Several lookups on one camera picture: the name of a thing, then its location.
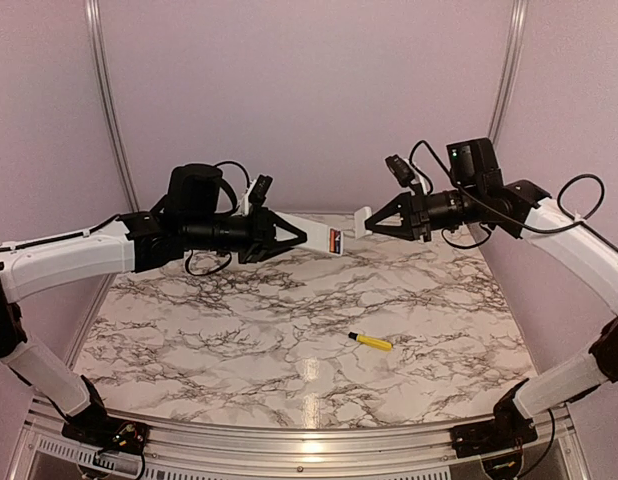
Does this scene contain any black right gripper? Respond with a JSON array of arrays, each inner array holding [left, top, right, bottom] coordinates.
[[366, 182, 483, 241]]

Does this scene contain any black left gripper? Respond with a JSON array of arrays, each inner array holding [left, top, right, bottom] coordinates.
[[182, 201, 308, 264]]

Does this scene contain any white remote control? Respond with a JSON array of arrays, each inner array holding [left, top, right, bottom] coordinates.
[[278, 212, 344, 256]]

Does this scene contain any white battery cover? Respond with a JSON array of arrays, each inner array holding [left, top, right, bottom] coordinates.
[[353, 206, 373, 239]]

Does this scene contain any yellow handled screwdriver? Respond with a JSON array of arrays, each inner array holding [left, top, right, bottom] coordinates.
[[348, 332, 393, 351]]

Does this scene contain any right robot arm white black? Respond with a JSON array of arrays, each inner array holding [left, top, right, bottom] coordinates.
[[354, 138, 618, 448]]

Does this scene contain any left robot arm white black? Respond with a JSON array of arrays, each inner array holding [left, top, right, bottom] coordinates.
[[0, 164, 308, 445]]

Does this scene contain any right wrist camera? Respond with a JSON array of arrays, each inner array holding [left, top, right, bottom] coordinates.
[[385, 155, 433, 195]]

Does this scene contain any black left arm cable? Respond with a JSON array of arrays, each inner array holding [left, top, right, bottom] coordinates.
[[83, 159, 255, 276]]

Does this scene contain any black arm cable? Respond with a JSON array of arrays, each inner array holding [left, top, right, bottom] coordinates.
[[83, 159, 255, 276], [408, 139, 606, 249]]

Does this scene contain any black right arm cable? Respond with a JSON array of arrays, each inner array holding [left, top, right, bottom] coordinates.
[[408, 139, 606, 249]]

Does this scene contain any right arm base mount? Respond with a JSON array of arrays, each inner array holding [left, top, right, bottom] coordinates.
[[450, 380, 538, 458]]

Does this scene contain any aluminium frame post right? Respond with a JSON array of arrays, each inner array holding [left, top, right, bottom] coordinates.
[[488, 0, 529, 146]]

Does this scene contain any aluminium frame post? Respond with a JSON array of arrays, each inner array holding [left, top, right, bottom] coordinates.
[[488, 0, 529, 146], [84, 0, 140, 212]]

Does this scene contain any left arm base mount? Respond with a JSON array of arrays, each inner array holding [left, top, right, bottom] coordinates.
[[62, 402, 149, 455]]

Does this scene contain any aluminium front rail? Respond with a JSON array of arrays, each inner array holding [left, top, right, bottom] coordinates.
[[7, 397, 591, 479]]

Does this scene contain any aluminium frame post left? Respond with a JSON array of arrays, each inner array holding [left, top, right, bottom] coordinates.
[[84, 0, 140, 212]]

